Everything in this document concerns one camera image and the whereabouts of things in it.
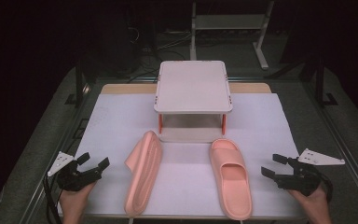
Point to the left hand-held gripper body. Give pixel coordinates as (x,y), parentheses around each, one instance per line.
(71,180)

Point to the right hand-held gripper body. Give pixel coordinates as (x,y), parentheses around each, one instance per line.
(304,180)

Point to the pink slipper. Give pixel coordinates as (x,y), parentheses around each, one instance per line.
(144,174)
(231,180)

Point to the white shoe rack orange legs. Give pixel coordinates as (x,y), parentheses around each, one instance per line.
(192,87)

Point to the person's left hand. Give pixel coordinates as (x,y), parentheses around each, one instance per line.
(73,202)

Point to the person's right hand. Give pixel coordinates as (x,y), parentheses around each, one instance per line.
(313,203)

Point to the black metal stand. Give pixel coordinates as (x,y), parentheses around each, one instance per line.
(79,84)
(323,87)

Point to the white table mat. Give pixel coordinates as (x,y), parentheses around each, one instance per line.
(186,183)

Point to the white metal stand frame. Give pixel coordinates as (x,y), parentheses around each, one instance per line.
(230,21)

